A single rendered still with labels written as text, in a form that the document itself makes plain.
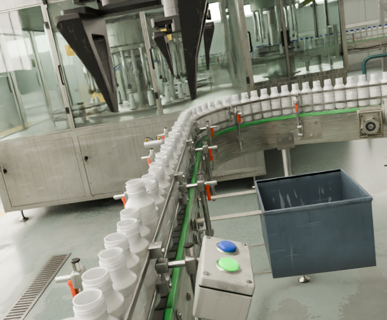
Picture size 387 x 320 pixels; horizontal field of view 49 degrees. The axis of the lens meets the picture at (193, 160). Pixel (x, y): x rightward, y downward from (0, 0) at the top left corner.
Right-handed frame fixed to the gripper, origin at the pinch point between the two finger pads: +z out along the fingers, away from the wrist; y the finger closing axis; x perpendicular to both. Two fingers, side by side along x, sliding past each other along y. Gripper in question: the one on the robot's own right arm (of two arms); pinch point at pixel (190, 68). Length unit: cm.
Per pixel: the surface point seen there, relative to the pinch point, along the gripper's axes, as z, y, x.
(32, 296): 140, 143, -184
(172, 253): 40.2, 11.2, -10.8
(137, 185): 20.3, 13.6, -0.6
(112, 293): 27.0, 13.7, 27.2
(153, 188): 25.0, 13.0, -12.4
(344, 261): 64, -34, -40
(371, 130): 49, -80, -144
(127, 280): 27.9, 12.7, 22.6
